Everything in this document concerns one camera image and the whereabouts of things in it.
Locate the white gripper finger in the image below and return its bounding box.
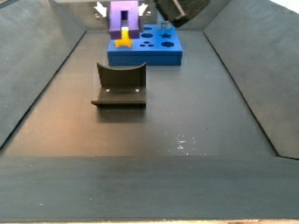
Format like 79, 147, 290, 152
138, 3, 148, 16
95, 3, 108, 18

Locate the purple double-square block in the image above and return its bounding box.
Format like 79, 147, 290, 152
108, 0, 139, 39

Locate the blue peg board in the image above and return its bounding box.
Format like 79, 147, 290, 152
107, 24, 183, 66

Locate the light blue tall block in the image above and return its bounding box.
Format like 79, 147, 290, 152
156, 12, 172, 30

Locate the yellow notched block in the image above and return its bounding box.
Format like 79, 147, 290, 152
115, 27, 134, 47

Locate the black curved holder stand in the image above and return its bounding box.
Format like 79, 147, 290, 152
91, 64, 146, 107

